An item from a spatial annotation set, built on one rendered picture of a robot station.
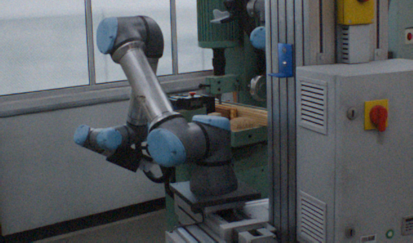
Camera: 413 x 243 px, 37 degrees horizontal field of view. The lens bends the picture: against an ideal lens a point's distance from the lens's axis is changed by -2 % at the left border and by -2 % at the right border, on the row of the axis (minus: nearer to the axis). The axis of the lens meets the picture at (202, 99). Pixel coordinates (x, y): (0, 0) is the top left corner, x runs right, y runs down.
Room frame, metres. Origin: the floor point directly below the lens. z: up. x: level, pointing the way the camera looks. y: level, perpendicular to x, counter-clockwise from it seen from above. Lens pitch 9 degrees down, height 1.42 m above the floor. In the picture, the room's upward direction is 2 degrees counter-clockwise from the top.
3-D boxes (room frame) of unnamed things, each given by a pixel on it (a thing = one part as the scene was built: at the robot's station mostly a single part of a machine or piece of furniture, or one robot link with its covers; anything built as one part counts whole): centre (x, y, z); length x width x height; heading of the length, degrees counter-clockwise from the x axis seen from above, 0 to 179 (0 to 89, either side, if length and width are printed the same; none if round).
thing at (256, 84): (2.68, -0.25, 1.02); 0.12 x 0.03 x 0.12; 125
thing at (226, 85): (2.71, -0.09, 1.03); 0.14 x 0.07 x 0.09; 125
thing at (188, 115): (2.59, 0.08, 0.92); 0.15 x 0.13 x 0.09; 35
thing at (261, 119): (2.64, -0.12, 0.92); 0.65 x 0.02 x 0.04; 35
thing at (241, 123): (2.45, -0.15, 0.92); 0.14 x 0.09 x 0.04; 125
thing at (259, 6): (2.31, -0.26, 1.36); 0.11 x 0.08 x 0.09; 35
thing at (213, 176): (1.92, -0.03, 0.87); 0.15 x 0.15 x 0.10
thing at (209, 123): (1.91, -0.02, 0.98); 0.13 x 0.12 x 0.14; 130
